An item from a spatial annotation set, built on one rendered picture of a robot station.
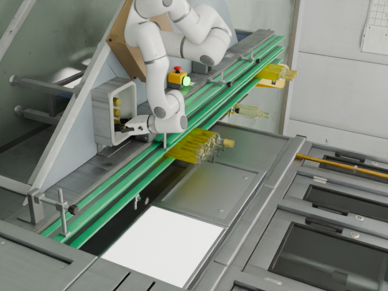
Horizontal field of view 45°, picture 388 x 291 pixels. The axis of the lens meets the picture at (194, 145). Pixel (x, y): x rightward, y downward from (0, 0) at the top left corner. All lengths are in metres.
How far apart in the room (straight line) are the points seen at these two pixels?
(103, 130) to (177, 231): 0.48
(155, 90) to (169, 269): 0.61
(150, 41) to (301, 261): 0.94
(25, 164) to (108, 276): 1.32
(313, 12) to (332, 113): 1.67
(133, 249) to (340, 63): 6.51
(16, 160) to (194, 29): 1.12
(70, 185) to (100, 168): 0.15
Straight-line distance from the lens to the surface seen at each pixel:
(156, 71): 1.63
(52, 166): 1.72
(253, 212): 1.91
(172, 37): 1.86
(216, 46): 1.80
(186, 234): 1.76
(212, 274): 1.62
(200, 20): 1.76
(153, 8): 1.66
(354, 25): 7.71
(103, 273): 1.10
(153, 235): 1.76
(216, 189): 2.03
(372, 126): 8.14
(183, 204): 1.93
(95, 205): 1.64
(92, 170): 1.81
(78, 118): 1.77
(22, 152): 2.46
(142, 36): 1.62
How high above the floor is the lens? 1.79
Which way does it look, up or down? 22 degrees down
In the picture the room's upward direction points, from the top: 104 degrees clockwise
